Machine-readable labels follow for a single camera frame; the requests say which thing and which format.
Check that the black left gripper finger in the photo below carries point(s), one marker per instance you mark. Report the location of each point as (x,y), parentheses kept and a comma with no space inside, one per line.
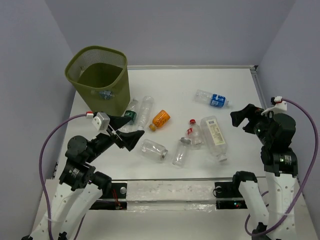
(130,139)
(117,122)

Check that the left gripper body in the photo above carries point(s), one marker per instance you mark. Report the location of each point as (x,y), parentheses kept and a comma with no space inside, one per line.
(105,139)

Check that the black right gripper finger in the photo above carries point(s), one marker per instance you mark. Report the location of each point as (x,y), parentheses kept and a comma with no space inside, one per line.
(237,117)
(249,128)

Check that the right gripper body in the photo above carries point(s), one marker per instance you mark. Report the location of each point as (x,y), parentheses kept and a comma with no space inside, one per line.
(262,122)

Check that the green label plastic bottle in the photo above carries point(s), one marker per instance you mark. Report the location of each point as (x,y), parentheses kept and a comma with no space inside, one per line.
(131,111)

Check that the wide clear glass jar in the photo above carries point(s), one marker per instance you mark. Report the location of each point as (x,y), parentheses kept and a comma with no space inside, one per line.
(153,151)

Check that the blue label plastic bottle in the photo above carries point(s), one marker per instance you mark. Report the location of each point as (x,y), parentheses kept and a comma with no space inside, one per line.
(211,99)

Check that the large white label bottle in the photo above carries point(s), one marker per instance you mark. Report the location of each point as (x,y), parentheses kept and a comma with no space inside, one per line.
(214,138)

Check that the orange plastic bottle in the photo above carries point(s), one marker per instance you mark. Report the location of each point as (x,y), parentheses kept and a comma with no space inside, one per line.
(159,120)

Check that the tall clear plastic bottle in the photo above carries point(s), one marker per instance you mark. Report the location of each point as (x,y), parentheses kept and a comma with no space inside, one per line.
(144,112)

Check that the red cap plastic bottle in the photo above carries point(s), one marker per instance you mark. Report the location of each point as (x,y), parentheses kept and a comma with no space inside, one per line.
(194,133)

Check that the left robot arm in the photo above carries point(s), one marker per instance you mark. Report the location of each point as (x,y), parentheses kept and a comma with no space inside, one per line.
(80,184)

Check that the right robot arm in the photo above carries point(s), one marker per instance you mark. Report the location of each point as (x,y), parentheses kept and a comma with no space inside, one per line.
(275,130)

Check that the crumpled bottle inside bin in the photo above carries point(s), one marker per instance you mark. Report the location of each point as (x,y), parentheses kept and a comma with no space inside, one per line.
(107,94)

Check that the green mesh waste bin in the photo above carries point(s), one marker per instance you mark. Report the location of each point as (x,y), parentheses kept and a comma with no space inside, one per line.
(96,68)

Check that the narrow clear glass jar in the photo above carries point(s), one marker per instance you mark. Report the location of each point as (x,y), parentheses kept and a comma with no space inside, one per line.
(181,152)

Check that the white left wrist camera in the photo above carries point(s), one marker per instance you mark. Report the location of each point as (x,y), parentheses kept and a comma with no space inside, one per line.
(101,121)

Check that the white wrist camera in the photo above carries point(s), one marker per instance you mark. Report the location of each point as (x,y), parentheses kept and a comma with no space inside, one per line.
(279,105)
(101,121)

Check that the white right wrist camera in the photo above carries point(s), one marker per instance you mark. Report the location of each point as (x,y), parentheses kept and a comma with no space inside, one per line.
(279,105)

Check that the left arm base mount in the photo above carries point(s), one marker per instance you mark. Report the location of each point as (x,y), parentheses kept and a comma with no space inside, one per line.
(115,199)

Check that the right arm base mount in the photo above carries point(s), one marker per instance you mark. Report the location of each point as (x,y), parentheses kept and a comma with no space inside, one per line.
(227,197)

